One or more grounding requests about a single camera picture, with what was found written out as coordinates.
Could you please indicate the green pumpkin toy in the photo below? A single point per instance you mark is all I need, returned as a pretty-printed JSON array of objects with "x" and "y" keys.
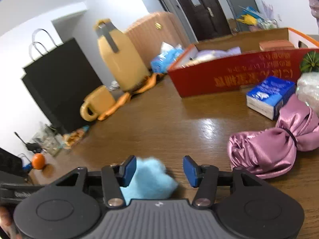
[{"x": 310, "y": 62}]

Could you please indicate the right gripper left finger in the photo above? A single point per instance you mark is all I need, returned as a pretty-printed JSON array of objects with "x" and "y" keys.
[{"x": 105, "y": 185}]

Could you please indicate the orange cloth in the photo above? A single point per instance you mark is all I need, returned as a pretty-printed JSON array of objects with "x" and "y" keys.
[{"x": 126, "y": 97}]

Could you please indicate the white plastic bag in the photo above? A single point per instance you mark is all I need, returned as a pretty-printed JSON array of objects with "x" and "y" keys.
[{"x": 308, "y": 90}]

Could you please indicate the orange fruit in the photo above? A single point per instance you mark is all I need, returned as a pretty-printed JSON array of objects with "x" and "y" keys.
[{"x": 38, "y": 161}]

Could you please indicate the yellow blue bags pile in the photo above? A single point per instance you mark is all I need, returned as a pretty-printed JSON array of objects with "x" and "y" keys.
[{"x": 249, "y": 16}]

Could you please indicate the snack packet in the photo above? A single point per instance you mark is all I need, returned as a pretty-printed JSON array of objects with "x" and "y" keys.
[{"x": 73, "y": 138}]

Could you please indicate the yellow thermos bottle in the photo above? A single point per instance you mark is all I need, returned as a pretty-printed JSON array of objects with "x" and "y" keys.
[{"x": 120, "y": 56}]

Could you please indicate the pink ribbed suitcase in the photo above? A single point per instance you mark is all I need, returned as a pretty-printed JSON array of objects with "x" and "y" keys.
[{"x": 148, "y": 33}]

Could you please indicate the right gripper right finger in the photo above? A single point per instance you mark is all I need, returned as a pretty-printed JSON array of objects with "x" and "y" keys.
[{"x": 206, "y": 178}]

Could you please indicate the black paper bag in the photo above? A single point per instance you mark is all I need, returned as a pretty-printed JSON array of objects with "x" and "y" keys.
[{"x": 58, "y": 82}]

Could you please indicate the orange red cardboard box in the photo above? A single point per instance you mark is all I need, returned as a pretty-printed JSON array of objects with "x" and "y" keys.
[{"x": 249, "y": 68}]

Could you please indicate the dark brown door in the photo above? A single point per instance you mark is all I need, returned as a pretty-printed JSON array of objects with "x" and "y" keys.
[{"x": 206, "y": 18}]

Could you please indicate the blue pocket tissue pack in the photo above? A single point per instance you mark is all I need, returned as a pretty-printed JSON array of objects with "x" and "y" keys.
[{"x": 268, "y": 97}]

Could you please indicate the wire rack with goods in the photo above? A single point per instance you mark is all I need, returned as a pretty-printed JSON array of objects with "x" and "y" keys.
[{"x": 267, "y": 24}]

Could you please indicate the purple fuzzy cloth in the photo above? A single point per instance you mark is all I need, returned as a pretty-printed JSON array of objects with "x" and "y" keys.
[{"x": 208, "y": 55}]

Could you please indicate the red brown sponge block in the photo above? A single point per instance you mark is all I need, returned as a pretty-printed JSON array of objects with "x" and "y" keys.
[{"x": 280, "y": 44}]

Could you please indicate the yellow mug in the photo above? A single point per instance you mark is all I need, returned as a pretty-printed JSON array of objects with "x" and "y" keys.
[{"x": 95, "y": 103}]

